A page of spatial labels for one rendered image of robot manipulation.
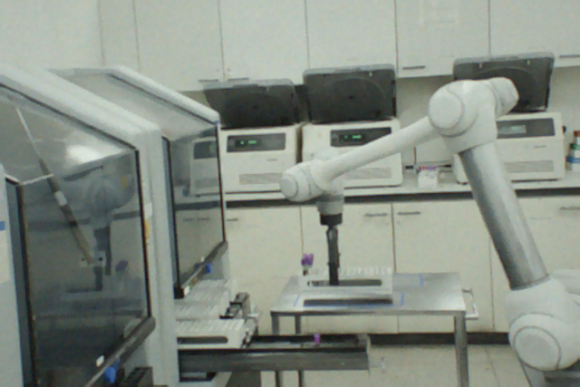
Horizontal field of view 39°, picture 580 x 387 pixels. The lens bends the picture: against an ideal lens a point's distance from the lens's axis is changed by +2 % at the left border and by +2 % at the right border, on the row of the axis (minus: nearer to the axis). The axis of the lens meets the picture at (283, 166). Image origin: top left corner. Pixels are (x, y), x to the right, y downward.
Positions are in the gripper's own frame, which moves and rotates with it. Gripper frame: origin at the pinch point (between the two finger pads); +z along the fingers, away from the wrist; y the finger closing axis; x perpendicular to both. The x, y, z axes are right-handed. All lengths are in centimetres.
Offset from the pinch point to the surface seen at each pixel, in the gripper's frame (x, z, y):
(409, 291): -23.5, 8.3, 7.3
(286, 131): 37, -35, 197
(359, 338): -8.5, 8.7, -38.3
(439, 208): -46, 12, 189
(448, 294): -35.6, 8.4, 3.3
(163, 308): 41, -7, -57
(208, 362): 33, 12, -46
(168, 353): 41, 5, -56
